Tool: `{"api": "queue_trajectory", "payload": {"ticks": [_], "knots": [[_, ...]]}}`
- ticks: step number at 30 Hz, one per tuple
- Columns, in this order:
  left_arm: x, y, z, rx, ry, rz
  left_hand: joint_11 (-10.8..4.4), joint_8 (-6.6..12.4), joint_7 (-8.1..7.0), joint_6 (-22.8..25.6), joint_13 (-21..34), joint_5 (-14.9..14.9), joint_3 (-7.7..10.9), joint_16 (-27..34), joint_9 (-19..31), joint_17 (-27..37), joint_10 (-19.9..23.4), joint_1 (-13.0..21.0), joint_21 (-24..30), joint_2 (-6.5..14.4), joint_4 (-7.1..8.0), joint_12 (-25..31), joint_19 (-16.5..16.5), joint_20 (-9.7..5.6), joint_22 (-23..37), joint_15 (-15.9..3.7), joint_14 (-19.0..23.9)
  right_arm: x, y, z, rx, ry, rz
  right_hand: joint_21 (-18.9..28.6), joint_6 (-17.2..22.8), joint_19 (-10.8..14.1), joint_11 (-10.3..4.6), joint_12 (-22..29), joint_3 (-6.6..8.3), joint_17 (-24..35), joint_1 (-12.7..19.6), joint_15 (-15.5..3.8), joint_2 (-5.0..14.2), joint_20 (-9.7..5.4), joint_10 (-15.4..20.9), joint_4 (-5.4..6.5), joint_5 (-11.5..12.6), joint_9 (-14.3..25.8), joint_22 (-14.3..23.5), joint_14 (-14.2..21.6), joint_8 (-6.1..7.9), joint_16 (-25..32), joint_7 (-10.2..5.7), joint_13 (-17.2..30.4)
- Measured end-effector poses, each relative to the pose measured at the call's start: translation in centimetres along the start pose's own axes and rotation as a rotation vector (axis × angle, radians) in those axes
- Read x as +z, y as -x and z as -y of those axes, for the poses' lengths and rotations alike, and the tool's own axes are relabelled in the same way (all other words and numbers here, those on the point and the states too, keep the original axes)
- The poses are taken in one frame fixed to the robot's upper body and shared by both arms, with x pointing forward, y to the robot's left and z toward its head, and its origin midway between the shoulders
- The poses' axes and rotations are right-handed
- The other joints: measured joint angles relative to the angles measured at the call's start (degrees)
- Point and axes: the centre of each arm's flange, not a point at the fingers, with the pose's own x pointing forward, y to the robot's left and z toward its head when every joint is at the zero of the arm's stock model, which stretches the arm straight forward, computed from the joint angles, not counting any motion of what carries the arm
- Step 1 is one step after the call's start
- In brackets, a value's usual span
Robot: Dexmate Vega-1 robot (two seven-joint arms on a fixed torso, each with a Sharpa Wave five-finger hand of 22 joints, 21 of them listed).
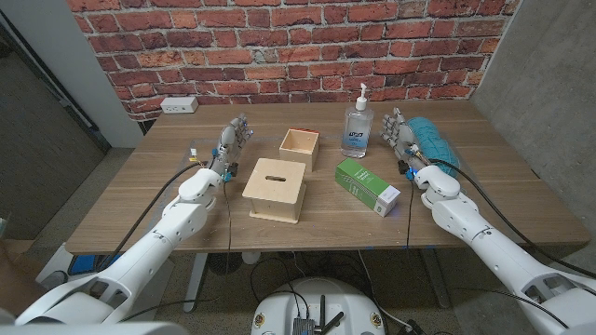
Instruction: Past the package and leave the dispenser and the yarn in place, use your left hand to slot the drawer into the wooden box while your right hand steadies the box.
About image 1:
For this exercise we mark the white table leg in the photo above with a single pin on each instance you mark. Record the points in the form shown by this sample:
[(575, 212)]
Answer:
[(195, 279)]

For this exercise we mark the dark table leg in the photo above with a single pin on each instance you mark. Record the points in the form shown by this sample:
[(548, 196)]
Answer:
[(435, 279)]

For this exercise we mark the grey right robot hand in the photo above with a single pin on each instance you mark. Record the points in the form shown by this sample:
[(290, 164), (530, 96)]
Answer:
[(400, 135)]

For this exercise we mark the clear hand sanitizer pump bottle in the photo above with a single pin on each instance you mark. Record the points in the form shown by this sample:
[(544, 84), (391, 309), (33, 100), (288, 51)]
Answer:
[(356, 135)]

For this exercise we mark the white power outlet strip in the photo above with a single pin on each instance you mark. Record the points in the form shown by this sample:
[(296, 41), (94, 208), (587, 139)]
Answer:
[(179, 105)]

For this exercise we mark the red brick print backdrop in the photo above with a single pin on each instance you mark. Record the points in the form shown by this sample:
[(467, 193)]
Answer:
[(298, 46)]

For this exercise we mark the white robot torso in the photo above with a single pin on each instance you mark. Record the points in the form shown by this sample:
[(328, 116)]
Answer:
[(321, 293)]

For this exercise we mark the green and white package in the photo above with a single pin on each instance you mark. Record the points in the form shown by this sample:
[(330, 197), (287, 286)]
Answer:
[(365, 186)]

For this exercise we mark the wooden box with slot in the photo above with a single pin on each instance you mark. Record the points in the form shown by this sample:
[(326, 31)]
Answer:
[(274, 191)]

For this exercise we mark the black antenna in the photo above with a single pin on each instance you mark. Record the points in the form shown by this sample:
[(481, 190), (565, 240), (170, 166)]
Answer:
[(335, 322), (321, 312)]

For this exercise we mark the teal yarn skein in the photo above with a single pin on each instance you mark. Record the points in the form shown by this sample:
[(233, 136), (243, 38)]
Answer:
[(433, 139)]

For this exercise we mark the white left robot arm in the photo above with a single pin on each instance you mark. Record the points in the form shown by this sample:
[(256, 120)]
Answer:
[(177, 223)]

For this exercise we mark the wooden drawer with red front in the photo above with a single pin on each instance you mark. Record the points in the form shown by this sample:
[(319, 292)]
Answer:
[(298, 153)]

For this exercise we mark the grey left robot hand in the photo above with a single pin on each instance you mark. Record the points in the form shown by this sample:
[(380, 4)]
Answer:
[(228, 139)]

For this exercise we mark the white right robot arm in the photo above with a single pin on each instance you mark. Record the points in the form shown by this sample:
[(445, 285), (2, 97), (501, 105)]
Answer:
[(465, 218)]

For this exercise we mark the small grey computer box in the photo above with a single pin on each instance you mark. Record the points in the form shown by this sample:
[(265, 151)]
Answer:
[(302, 326)]

